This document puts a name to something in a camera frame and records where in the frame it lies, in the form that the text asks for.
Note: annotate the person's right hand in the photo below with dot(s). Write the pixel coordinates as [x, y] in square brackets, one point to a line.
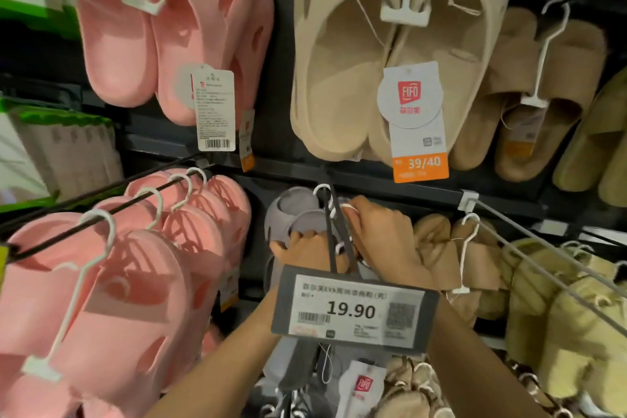
[387, 241]

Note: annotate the person's left hand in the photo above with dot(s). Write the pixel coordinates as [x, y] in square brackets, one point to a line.
[308, 251]

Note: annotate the grey slippers pair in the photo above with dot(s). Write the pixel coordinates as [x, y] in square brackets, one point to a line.
[289, 212]

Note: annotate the wall display of slippers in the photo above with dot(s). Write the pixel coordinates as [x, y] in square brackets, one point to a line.
[274, 55]

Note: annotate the person's left forearm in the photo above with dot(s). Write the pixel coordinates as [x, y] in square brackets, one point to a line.
[230, 373]

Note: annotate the person's right forearm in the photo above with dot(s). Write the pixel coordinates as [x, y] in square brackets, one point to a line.
[470, 368]

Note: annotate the grey electronic price label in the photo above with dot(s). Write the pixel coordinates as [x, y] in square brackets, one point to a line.
[352, 310]

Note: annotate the row of green white boxes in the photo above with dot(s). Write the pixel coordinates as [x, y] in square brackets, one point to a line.
[59, 153]

